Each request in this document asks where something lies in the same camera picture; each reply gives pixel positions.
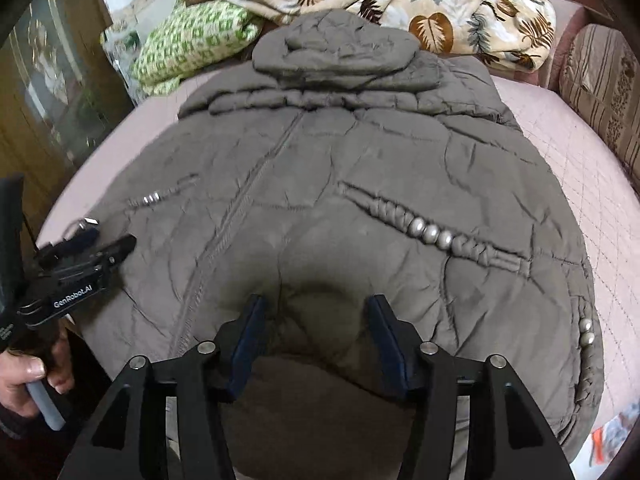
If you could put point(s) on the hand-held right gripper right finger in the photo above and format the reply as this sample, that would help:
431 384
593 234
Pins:
387 345

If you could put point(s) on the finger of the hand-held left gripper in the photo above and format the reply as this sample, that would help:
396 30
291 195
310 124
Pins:
117 247
86 231

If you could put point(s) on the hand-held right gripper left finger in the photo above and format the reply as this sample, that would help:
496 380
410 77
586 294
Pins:
250 345

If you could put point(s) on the grey quilted hooded jacket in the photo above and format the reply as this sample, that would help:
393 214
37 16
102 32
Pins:
350 160

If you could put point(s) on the person's left hand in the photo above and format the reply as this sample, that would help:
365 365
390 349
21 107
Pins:
20 375

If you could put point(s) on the wooden door with glass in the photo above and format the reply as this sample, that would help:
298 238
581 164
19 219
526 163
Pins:
65 125

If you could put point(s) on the clear plastic bag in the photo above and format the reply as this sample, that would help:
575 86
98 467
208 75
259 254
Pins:
117 45

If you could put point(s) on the green white checked pillow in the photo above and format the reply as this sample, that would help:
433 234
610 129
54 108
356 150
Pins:
190 40

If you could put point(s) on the orange white packet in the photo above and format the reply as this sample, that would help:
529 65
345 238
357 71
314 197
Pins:
607 437

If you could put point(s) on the striped sofa cushion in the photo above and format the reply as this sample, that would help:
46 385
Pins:
600 85

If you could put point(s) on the pink sofa armrest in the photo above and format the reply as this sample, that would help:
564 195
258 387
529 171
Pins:
570 15

